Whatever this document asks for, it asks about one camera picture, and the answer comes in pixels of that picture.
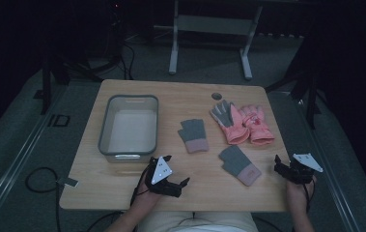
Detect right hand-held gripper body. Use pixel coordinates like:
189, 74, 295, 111
281, 153, 324, 186

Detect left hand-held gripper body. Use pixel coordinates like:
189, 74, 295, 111
145, 156, 183, 198

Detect grey knit glove pink cuff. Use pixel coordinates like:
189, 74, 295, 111
177, 118, 211, 155
218, 144, 263, 188

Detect pink ski glove cartoon print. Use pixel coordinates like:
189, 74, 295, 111
239, 104, 276, 146

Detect clear plastic bin grey rim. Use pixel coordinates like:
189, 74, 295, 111
98, 94, 159, 164

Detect pink ski glove grey palm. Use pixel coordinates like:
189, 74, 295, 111
210, 99, 251, 146

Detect person's right hand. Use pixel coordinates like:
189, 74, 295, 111
285, 178, 318, 213

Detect person's left hand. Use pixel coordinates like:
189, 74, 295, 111
131, 176, 164, 214

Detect person's beige trousers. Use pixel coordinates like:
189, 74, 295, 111
136, 211, 260, 232

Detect black metal stand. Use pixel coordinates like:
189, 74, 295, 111
265, 64, 323, 131
34, 57, 72, 116

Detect grey table edge clamp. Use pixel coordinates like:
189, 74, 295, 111
55, 177, 79, 189

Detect aluminium floor rail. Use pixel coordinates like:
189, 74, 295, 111
0, 85, 70, 223
295, 93, 362, 232

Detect right hand-held gripper black cable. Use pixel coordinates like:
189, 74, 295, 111
301, 181, 317, 214

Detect hand-held gripper black cable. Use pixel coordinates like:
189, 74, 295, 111
129, 167, 154, 207
301, 181, 317, 214

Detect left hand-held gripper black cable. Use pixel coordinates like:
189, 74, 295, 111
129, 167, 154, 207

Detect black floor cable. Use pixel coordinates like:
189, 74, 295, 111
24, 166, 63, 232
119, 41, 137, 81

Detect white metal stand frame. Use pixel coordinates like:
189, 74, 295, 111
153, 0, 264, 81

